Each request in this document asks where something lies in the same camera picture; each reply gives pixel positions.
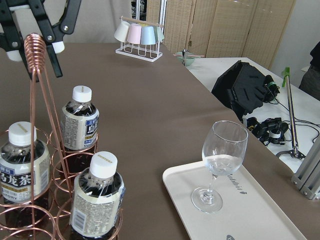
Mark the tea bottle white cap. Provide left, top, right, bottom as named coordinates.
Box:
left=69, top=151, right=126, bottom=240

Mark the cream rabbit tray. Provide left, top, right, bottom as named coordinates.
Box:
left=162, top=161, right=305, bottom=240

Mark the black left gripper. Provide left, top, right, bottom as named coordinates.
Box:
left=0, top=0, right=82, bottom=78

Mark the black camera gimbal device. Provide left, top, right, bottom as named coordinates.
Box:
left=243, top=75, right=289, bottom=146

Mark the tea bottle dark label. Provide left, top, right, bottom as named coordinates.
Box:
left=0, top=121, right=51, bottom=210

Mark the green bowl with utensils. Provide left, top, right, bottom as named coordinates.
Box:
left=173, top=49, right=205, bottom=67

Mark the pink plastic cup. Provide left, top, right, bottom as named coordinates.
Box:
left=127, top=23, right=142, bottom=44

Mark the clear wine glass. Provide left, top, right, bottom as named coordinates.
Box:
left=191, top=120, right=248, bottom=214

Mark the blue plastic cup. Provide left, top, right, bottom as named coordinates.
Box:
left=140, top=25, right=156, bottom=45

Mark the mint green plastic cup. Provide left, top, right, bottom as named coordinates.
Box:
left=153, top=26, right=165, bottom=44

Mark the woven folding screen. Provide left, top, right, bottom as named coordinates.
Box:
left=146, top=0, right=297, bottom=71

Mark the grey aluminium post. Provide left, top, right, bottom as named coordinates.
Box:
left=291, top=137, right=320, bottom=200

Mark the copper wire bottle basket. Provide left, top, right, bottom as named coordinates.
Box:
left=0, top=33, right=125, bottom=240

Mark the white wire cup rack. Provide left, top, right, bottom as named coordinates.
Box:
left=115, top=16, right=163, bottom=62

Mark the tea bottle far one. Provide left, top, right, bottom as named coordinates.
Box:
left=61, top=85, right=100, bottom=173

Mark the silver pole green tip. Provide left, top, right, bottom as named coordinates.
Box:
left=276, top=66, right=306, bottom=160

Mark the white plastic cup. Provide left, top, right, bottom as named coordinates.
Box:
left=114, top=21, right=130, bottom=43

